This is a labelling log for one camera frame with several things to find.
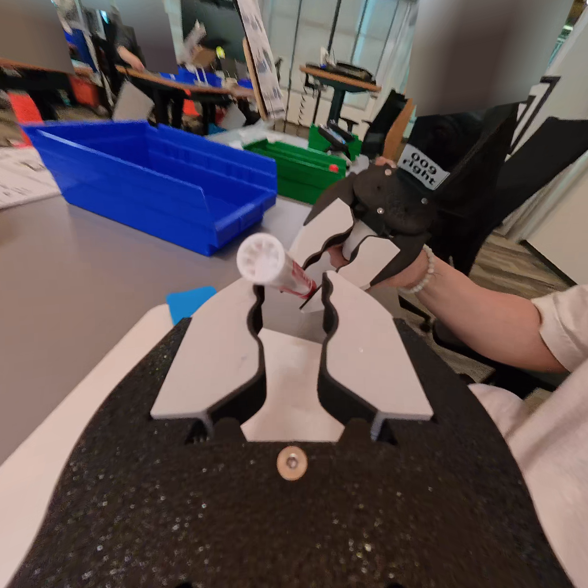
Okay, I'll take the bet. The large black screen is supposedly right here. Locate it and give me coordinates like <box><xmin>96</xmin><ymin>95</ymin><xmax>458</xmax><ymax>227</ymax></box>
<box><xmin>180</xmin><ymin>0</ymin><xmax>244</xmax><ymax>65</ymax></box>

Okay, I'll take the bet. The blue whiteboard eraser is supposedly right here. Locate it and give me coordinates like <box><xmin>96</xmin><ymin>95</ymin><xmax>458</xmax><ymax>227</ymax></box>
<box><xmin>166</xmin><ymin>286</ymin><xmax>217</xmax><ymax>326</ymax></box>

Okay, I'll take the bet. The orange storage crate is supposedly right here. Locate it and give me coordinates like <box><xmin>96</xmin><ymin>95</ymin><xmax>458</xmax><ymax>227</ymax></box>
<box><xmin>69</xmin><ymin>76</ymin><xmax>100</xmax><ymax>107</ymax></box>

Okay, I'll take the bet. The blue plastic bin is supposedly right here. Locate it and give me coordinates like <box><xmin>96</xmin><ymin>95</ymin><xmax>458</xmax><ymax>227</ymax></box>
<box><xmin>22</xmin><ymin>119</ymin><xmax>277</xmax><ymax>257</ymax></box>

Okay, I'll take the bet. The wooden post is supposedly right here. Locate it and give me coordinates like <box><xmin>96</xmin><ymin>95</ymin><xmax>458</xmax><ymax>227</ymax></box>
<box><xmin>383</xmin><ymin>99</ymin><xmax>414</xmax><ymax>159</ymax></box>

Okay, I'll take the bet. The display board on stand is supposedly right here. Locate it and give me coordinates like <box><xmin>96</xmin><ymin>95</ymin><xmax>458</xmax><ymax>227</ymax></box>
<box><xmin>234</xmin><ymin>0</ymin><xmax>288</xmax><ymax>121</ymax></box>

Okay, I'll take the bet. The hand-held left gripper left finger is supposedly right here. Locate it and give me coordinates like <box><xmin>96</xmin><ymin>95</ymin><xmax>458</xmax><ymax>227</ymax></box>
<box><xmin>150</xmin><ymin>277</ymin><xmax>268</xmax><ymax>435</ymax></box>

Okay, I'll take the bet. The printed instruction sheet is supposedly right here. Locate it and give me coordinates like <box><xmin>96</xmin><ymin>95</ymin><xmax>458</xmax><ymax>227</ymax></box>
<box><xmin>0</xmin><ymin>147</ymin><xmax>62</xmax><ymax>209</ymax></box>

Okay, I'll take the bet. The black bag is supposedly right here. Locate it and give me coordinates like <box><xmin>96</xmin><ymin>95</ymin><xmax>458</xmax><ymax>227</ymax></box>
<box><xmin>319</xmin><ymin>62</ymin><xmax>375</xmax><ymax>80</ymax></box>

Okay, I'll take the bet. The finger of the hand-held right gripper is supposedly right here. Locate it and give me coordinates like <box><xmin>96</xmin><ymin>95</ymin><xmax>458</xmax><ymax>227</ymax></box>
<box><xmin>300</xmin><ymin>234</ymin><xmax>414</xmax><ymax>313</ymax></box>
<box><xmin>289</xmin><ymin>198</ymin><xmax>355</xmax><ymax>276</ymax></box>

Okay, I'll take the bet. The green plastic bin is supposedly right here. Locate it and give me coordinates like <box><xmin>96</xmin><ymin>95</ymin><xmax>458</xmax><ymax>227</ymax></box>
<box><xmin>243</xmin><ymin>123</ymin><xmax>364</xmax><ymax>205</ymax></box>

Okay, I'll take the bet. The wooden standing desk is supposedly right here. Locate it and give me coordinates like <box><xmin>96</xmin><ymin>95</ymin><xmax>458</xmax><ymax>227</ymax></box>
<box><xmin>300</xmin><ymin>64</ymin><xmax>383</xmax><ymax>131</ymax></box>

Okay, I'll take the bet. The pearl bracelet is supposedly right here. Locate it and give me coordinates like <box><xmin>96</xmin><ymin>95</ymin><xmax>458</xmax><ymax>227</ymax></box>
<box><xmin>397</xmin><ymin>245</ymin><xmax>436</xmax><ymax>295</ymax></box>

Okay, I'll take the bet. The grey leaning panel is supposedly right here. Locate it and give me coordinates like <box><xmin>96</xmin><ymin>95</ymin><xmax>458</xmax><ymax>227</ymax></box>
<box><xmin>111</xmin><ymin>80</ymin><xmax>155</xmax><ymax>122</ymax></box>

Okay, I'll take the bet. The red whiteboard marker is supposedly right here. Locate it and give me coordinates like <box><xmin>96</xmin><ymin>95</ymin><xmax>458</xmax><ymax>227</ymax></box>
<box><xmin>236</xmin><ymin>232</ymin><xmax>319</xmax><ymax>299</ymax></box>

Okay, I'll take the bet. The white whiteboard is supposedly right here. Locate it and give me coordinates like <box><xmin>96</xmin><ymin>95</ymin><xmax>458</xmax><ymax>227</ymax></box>
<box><xmin>0</xmin><ymin>303</ymin><xmax>345</xmax><ymax>577</ymax></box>

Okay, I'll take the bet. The person's right forearm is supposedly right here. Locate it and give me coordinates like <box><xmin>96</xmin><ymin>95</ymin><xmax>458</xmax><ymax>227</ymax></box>
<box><xmin>413</xmin><ymin>255</ymin><xmax>570</xmax><ymax>374</ymax></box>

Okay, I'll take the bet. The blue storage bin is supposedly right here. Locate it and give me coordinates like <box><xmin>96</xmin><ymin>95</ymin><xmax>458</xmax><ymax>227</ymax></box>
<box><xmin>177</xmin><ymin>66</ymin><xmax>226</xmax><ymax>88</ymax></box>

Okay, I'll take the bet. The person's right hand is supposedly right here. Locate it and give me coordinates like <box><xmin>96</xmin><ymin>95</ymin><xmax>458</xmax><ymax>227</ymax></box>
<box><xmin>367</xmin><ymin>245</ymin><xmax>435</xmax><ymax>294</ymax></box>

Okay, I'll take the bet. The wooden office desk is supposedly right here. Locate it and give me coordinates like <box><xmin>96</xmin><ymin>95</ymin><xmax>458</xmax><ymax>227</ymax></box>
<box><xmin>115</xmin><ymin>64</ymin><xmax>255</xmax><ymax>127</ymax></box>

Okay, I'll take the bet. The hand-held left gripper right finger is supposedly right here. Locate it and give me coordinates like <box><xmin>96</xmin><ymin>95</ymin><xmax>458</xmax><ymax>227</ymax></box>
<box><xmin>317</xmin><ymin>270</ymin><xmax>435</xmax><ymax>442</ymax></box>

